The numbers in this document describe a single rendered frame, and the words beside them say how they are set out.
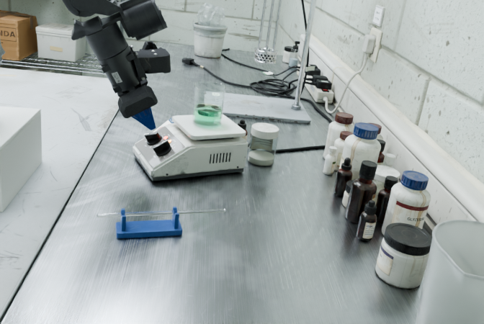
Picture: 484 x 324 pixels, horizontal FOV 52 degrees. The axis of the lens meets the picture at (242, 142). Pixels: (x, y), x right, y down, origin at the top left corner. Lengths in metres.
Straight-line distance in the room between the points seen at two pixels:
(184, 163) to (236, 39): 2.56
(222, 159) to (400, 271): 0.41
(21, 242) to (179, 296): 0.25
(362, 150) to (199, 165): 0.32
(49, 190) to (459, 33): 0.80
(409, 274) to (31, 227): 0.56
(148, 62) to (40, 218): 0.31
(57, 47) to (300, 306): 2.78
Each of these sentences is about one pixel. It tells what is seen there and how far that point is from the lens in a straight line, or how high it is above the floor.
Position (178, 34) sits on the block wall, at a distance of 3.47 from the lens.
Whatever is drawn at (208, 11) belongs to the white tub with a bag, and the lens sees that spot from 2.05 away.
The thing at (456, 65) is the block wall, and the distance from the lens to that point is 1.04.
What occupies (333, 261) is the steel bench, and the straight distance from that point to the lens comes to 0.80.
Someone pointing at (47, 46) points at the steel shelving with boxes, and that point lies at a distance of 3.32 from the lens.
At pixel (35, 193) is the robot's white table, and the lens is 0.92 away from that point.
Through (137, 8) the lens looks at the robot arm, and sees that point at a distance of 0.85.
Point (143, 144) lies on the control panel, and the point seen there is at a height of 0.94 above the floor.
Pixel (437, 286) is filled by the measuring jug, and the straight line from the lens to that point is 0.61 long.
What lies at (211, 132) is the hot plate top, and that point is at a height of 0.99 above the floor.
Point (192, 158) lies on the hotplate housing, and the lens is 0.96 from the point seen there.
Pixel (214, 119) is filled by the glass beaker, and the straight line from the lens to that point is 0.99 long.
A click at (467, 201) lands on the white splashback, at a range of 0.87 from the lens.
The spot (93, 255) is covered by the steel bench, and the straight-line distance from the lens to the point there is 0.75.
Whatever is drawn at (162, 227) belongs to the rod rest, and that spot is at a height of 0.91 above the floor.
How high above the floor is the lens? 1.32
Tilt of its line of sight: 21 degrees down
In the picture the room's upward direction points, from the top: 7 degrees clockwise
